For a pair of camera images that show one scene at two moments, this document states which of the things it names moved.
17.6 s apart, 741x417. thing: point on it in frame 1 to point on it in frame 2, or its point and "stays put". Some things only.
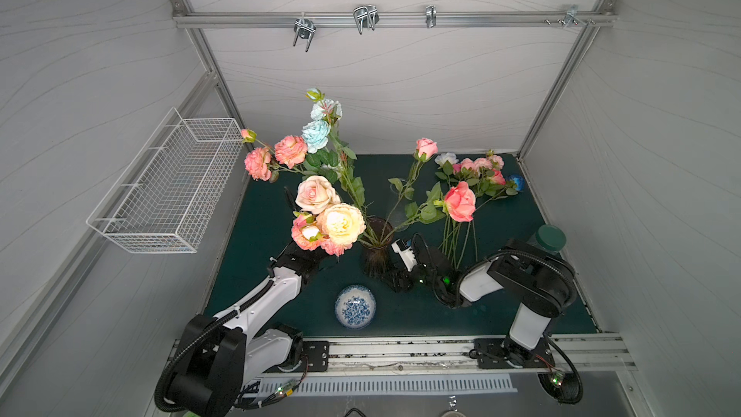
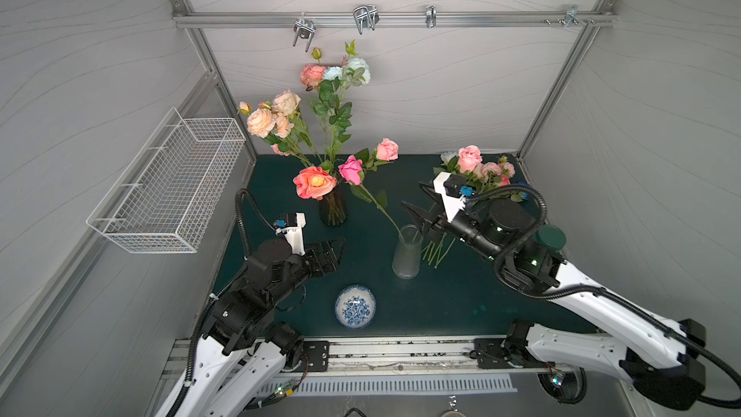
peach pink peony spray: x=262 y=163 to x=276 y=121
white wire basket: x=165 y=200 stays put
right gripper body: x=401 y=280 to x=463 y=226
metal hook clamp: x=366 y=16 stays put
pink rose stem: x=425 y=148 to x=385 y=152
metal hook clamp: x=304 y=28 stays put
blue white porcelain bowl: x=355 y=306 stays put
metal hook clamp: x=431 y=16 stays put
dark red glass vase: x=376 y=247 to x=333 y=208
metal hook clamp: x=571 y=15 stays put
